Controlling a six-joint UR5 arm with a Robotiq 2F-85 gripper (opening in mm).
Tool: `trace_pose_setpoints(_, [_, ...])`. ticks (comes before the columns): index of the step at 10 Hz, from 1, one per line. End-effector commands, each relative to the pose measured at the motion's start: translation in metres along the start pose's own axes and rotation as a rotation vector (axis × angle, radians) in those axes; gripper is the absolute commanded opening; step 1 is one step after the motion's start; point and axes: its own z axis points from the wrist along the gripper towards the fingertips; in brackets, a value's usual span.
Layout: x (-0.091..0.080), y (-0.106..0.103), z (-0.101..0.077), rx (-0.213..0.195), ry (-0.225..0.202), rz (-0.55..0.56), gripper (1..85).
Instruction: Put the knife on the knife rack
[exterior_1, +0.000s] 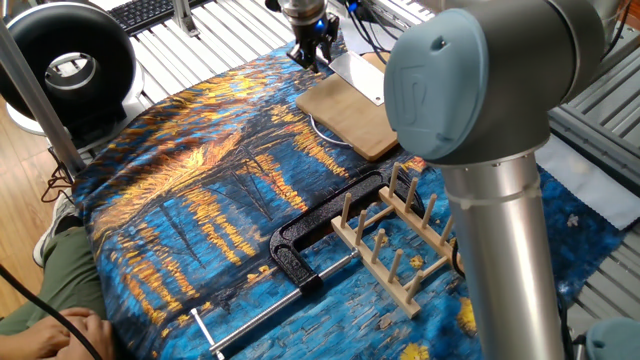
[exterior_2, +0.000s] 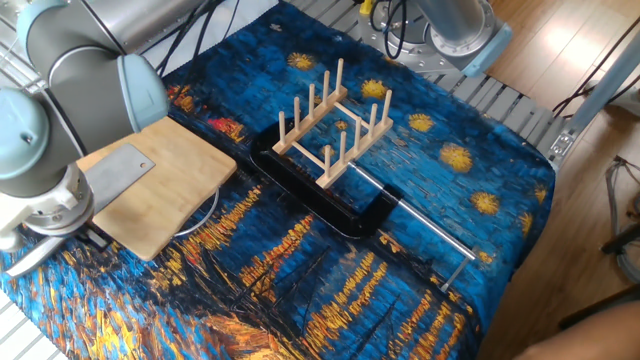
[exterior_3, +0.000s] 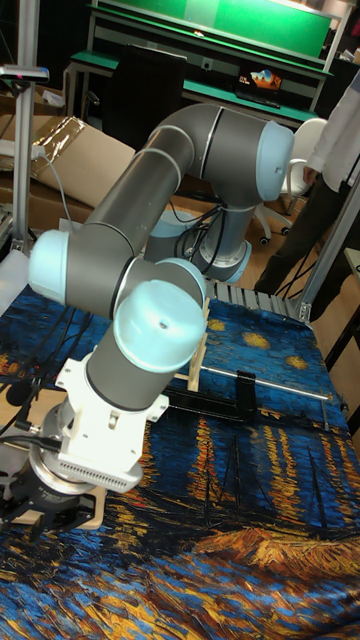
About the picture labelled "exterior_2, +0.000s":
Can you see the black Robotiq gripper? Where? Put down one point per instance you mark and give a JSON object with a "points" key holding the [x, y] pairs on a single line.
{"points": [[92, 235]]}

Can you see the steel cleaver knife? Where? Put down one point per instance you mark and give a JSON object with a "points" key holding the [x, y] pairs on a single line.
{"points": [[117, 175]]}

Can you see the wooden peg knife rack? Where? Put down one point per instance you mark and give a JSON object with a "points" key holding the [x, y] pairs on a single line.
{"points": [[356, 153]]}

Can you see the person's left forearm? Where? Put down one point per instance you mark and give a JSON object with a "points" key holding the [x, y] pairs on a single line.
{"points": [[590, 335]]}

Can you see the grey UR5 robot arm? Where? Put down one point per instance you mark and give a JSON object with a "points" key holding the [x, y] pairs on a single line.
{"points": [[90, 90]]}

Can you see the wooden cutting board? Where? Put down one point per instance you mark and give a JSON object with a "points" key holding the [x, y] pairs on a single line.
{"points": [[170, 185]]}

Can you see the starry night painted tablecloth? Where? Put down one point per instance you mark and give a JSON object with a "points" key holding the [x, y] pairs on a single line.
{"points": [[350, 280]]}

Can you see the yellow connector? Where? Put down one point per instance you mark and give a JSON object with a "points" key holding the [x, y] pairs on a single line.
{"points": [[366, 6]]}

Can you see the black chair leg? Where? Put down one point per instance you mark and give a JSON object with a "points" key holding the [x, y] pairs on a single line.
{"points": [[600, 307]]}

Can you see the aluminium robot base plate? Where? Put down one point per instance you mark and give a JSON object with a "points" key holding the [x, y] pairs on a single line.
{"points": [[425, 62]]}

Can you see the aluminium frame beam with bracket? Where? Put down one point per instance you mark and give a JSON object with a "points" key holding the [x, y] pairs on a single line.
{"points": [[595, 95]]}

